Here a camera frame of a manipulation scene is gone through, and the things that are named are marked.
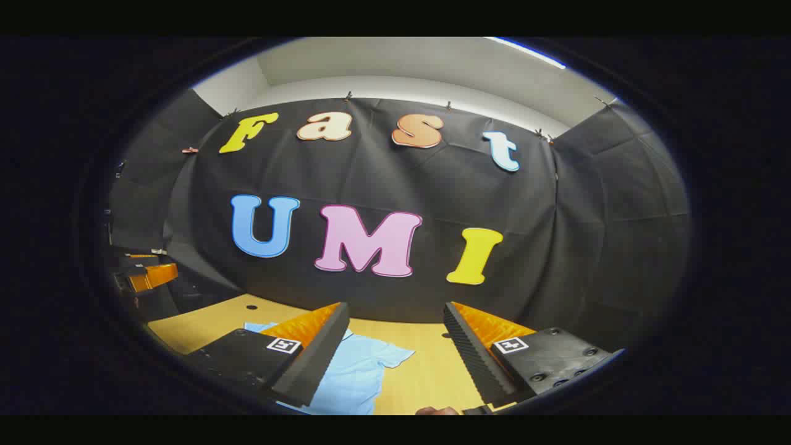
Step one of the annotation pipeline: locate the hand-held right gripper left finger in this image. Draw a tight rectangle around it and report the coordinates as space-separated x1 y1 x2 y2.
183 302 350 409

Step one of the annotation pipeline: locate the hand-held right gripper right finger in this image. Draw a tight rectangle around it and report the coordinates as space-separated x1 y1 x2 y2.
443 301 625 413

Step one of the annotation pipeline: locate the light blue T-shirt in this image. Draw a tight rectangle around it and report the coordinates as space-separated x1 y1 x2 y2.
244 321 415 415

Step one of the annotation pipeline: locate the black backdrop cloth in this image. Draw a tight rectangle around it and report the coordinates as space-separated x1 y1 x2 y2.
108 87 692 359

